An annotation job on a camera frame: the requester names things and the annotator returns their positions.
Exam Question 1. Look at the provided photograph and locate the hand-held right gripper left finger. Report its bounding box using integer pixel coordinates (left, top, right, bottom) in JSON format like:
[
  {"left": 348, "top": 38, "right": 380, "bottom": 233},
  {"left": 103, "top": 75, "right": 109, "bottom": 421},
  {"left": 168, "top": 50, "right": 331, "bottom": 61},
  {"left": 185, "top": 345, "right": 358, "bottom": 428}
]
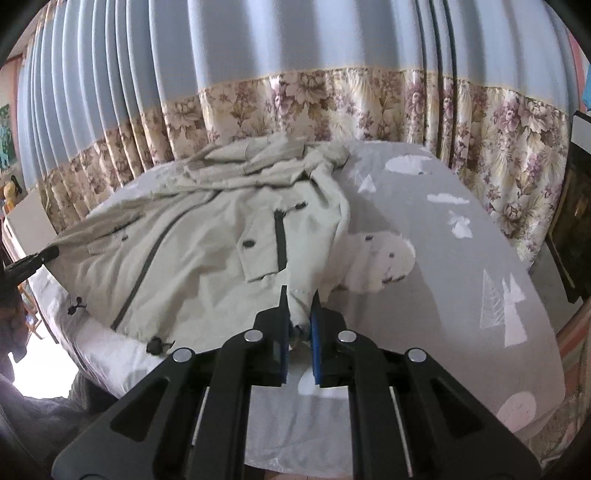
[{"left": 53, "top": 285, "right": 290, "bottom": 480}]

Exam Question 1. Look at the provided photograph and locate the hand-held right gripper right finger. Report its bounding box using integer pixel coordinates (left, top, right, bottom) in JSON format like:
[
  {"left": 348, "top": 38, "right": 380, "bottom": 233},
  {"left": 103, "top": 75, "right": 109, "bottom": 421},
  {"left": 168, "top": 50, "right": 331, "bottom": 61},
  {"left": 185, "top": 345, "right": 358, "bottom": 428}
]
[{"left": 309, "top": 290, "right": 542, "bottom": 480}]

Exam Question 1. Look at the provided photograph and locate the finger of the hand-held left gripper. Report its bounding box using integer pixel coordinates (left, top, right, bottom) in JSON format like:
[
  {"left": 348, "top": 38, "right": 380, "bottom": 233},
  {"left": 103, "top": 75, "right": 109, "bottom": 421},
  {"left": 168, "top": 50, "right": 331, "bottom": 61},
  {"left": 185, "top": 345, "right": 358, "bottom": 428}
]
[{"left": 4, "top": 244, "right": 61, "bottom": 283}]

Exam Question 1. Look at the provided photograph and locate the beige zip jacket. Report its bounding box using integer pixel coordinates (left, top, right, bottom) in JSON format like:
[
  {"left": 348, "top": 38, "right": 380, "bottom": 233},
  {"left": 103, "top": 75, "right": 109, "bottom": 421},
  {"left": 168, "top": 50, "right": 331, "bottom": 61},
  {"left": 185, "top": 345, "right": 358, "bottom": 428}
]
[{"left": 46, "top": 134, "right": 352, "bottom": 357}]

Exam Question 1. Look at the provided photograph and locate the white panel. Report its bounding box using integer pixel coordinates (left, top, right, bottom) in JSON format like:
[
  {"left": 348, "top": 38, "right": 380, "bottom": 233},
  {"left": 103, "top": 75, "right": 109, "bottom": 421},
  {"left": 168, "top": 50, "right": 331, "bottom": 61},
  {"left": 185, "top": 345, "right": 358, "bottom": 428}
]
[{"left": 2, "top": 188, "right": 58, "bottom": 260}]

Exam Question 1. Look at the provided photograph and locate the yellow toy figure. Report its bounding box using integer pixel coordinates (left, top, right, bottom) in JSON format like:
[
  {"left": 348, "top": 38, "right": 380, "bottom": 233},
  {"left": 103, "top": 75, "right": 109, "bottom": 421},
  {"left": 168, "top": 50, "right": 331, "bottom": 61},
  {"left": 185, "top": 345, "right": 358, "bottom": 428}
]
[{"left": 2, "top": 179, "right": 25, "bottom": 216}]

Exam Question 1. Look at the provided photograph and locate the grey animal print blanket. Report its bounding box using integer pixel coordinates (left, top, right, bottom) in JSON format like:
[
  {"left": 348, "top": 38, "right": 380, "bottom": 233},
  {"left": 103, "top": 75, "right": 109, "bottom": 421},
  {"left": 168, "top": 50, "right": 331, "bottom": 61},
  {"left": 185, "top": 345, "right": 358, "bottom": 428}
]
[{"left": 32, "top": 138, "right": 568, "bottom": 476}]

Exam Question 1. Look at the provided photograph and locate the dark cloth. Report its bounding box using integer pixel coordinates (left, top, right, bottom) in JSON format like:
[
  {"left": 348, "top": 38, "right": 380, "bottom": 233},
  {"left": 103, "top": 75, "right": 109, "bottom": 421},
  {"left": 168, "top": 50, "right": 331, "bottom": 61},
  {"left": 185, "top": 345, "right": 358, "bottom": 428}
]
[{"left": 0, "top": 364, "right": 121, "bottom": 467}]

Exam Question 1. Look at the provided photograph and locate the dark framed cabinet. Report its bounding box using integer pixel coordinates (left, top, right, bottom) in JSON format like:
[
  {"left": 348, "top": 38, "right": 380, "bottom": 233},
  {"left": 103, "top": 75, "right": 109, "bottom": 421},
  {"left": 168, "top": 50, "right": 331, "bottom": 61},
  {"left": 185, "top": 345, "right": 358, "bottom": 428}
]
[{"left": 544, "top": 138, "right": 591, "bottom": 304}]

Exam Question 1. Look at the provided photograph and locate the blue curtain with floral border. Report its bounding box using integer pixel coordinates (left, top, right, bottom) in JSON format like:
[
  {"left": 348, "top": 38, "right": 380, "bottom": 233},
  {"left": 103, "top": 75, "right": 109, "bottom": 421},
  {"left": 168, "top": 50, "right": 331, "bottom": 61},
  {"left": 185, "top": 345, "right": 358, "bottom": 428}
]
[{"left": 14, "top": 0, "right": 583, "bottom": 271}]

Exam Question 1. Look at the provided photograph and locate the wall poster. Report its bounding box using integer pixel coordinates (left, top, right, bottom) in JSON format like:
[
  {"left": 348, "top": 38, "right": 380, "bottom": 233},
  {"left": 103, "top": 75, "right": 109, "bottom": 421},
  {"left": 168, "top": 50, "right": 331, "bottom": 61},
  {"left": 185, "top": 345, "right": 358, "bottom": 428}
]
[{"left": 0, "top": 104, "right": 19, "bottom": 172}]

